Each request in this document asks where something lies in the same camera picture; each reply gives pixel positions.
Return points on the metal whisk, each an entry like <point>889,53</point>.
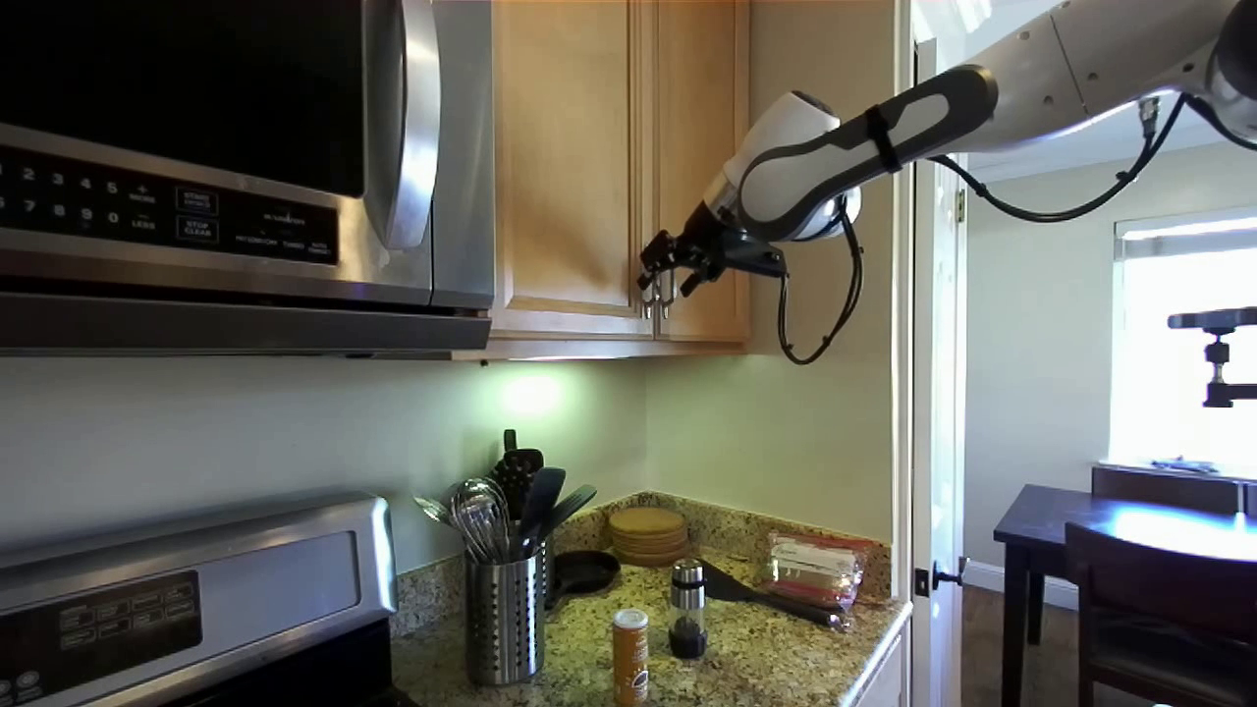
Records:
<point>481,514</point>

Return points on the brown spice can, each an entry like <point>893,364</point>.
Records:
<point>628,655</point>

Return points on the metal serving spoon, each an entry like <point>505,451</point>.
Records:
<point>433,507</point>

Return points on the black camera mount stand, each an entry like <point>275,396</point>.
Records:
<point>1218,321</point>

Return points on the bright window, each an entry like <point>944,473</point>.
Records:
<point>1173,396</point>

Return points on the small black bowl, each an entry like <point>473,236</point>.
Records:
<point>588,576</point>

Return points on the black silicone spatula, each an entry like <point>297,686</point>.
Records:
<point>740,590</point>

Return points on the large perforated steel utensil holder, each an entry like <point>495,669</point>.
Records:
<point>505,621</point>

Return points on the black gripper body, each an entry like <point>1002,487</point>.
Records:
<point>707,236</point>

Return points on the steel glass pepper grinder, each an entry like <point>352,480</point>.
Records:
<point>689,610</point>

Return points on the red plastic food package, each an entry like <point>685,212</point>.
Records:
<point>813,570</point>

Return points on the white room door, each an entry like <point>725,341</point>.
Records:
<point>937,396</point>

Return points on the black plastic turner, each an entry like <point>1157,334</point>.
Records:
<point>516,468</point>

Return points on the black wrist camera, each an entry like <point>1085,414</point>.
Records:
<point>761,256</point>

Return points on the dark wooden chair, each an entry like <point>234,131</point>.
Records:
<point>1165,613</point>
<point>1165,487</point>

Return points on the stainless steel microwave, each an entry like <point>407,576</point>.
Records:
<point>199,172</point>

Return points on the dark wooden table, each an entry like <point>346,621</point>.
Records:
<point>1140,532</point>

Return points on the black plastic spoon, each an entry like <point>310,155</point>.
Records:
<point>538,494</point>

